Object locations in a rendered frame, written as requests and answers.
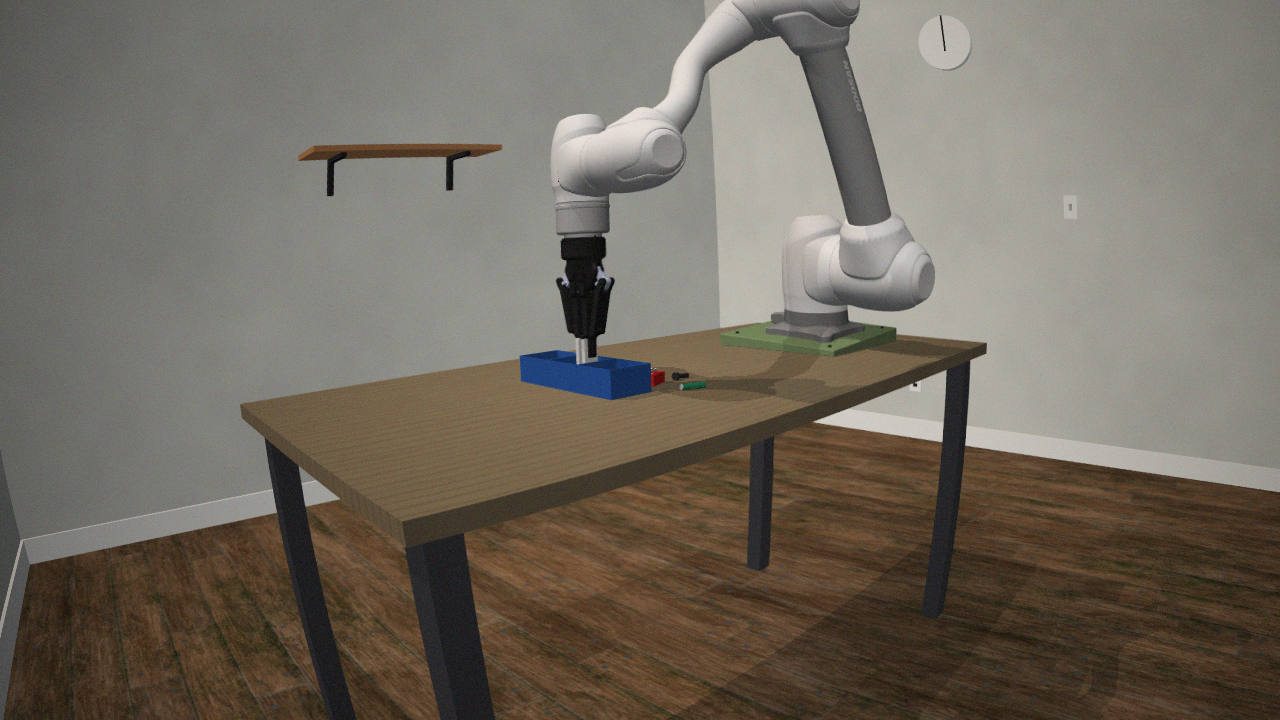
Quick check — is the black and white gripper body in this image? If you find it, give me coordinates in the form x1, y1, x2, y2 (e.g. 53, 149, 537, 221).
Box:
561, 234, 605, 292

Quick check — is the blue three-compartment bin rack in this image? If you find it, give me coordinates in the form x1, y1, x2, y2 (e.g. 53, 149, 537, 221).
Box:
520, 350, 652, 400

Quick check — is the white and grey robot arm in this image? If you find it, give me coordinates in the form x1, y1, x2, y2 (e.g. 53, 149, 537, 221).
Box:
550, 0, 934, 342

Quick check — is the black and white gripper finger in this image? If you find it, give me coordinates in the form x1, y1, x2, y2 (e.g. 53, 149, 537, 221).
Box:
556, 272, 582, 364
577, 266, 614, 363

